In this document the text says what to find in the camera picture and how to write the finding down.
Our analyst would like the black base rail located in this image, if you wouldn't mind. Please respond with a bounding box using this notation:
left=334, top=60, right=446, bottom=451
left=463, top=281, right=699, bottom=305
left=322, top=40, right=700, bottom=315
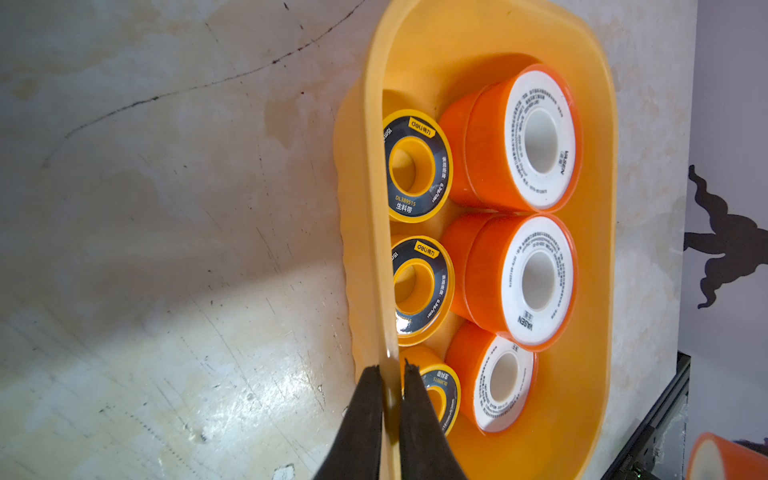
left=602, top=352, right=691, bottom=479

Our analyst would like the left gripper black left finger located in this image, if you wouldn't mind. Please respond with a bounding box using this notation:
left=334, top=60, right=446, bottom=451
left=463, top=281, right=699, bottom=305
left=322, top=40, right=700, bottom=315
left=314, top=365, right=383, bottom=479

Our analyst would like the yellow plastic storage box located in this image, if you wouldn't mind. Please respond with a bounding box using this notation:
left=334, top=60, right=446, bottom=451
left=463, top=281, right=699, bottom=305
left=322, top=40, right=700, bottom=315
left=333, top=1, right=618, bottom=479

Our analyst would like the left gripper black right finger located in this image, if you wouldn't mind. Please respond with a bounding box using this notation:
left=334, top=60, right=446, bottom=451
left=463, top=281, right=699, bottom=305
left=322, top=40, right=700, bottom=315
left=399, top=361, right=466, bottom=480

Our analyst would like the black yellow tape roll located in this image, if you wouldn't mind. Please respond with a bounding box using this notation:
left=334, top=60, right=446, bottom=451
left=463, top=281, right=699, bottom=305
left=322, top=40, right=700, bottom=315
left=391, top=235, right=456, bottom=347
left=382, top=109, right=454, bottom=224
left=400, top=345, right=462, bottom=436

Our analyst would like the orange white tape roll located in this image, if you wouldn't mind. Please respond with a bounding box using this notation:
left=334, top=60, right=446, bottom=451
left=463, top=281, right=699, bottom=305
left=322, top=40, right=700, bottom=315
left=445, top=321, right=538, bottom=435
left=686, top=432, right=767, bottom=480
left=441, top=212, right=578, bottom=352
left=439, top=63, right=583, bottom=213

